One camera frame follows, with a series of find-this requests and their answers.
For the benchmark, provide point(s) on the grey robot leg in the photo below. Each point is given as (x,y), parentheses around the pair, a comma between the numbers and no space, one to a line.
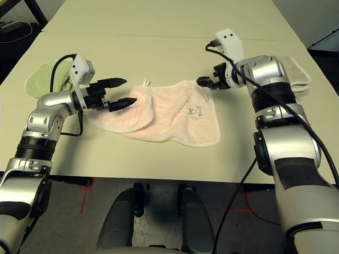
(116,219)
(197,222)

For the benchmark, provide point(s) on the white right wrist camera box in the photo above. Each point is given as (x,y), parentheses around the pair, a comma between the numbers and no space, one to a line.
(230,42)

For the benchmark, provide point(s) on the grey robot right leg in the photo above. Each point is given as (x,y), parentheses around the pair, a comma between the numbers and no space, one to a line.
(197,222)

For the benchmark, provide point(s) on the black table leg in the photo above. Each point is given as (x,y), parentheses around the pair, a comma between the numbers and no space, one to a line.
(38,12)

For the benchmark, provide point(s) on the grey robot left leg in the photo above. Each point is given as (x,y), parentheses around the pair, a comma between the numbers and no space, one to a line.
(116,219)

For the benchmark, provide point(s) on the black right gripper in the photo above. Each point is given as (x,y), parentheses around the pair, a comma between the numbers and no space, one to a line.
(223,76)

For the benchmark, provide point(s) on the beige folded towel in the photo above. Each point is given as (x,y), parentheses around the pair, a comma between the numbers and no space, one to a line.
(299,76)

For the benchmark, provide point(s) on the black cabinet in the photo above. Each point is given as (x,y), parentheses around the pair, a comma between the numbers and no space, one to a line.
(325,42)

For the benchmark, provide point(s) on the red floor tape cross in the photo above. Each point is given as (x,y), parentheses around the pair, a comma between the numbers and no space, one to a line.
(245,209)
(84,195)

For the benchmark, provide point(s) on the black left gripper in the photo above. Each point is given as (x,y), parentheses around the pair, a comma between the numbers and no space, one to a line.
(94,98)

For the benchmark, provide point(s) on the green towel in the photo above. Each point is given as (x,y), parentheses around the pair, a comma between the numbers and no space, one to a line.
(39,82)

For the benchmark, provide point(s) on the grey power strip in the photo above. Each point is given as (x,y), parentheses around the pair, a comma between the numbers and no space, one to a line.
(10,26)

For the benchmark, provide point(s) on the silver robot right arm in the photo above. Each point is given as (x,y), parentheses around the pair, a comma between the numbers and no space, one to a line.
(291,148)

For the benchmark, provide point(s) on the pink towel with embroidery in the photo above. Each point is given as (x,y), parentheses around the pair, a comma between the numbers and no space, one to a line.
(164,119)

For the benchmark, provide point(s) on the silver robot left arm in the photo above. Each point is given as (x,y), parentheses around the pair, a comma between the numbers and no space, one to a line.
(50,100)

